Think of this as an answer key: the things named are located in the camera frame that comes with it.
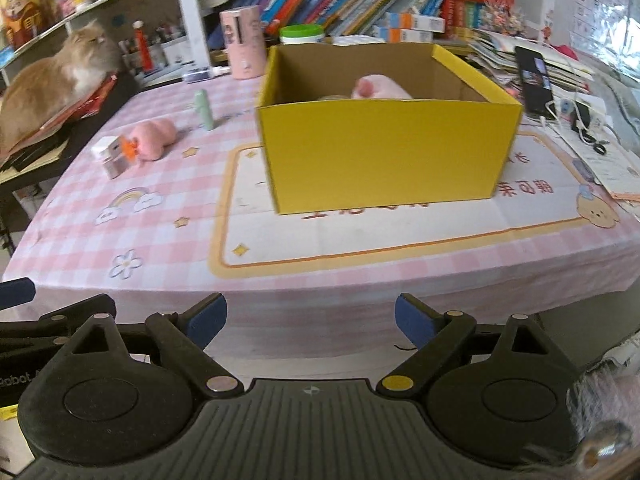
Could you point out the black smartphone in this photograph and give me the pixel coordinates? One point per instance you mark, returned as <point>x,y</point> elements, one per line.
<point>535,83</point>

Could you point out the pink plush in box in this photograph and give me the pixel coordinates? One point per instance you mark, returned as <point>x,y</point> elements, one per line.
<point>378,87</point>

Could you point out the pink cylindrical humidifier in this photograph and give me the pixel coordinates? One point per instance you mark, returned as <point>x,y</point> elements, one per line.
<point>244,41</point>

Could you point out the pink checkered tablecloth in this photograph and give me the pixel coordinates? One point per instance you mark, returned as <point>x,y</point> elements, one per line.
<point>144,239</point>

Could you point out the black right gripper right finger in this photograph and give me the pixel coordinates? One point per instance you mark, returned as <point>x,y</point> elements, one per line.
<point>494,393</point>

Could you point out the orange fluffy cat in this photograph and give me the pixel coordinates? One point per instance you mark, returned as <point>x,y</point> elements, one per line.
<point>50,85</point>

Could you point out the small white red box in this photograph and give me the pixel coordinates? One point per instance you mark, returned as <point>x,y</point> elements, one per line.
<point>114,163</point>

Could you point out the orange hair claw clip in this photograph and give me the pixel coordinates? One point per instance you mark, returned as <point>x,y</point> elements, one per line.
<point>129,149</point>

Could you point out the red paper stack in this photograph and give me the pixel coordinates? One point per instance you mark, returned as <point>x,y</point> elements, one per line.
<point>72,113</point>

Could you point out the white jar green lid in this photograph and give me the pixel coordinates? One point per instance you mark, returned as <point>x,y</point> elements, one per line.
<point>302,34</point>

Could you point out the pink plush toy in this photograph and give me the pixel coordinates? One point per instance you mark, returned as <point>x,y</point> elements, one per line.
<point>149,139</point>

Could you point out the white power adapter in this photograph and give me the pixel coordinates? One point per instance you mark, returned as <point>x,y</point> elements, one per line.
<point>106,148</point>

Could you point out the yellow cardboard box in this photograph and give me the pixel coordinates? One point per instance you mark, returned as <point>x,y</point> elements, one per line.
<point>325,150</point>

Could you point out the white pen holder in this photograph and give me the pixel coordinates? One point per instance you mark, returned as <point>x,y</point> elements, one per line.
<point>168,54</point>

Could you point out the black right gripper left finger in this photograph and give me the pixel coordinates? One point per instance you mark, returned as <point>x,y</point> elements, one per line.
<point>116,392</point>

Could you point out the white yellow-bordered mat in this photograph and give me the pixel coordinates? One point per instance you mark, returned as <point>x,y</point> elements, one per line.
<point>541,193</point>

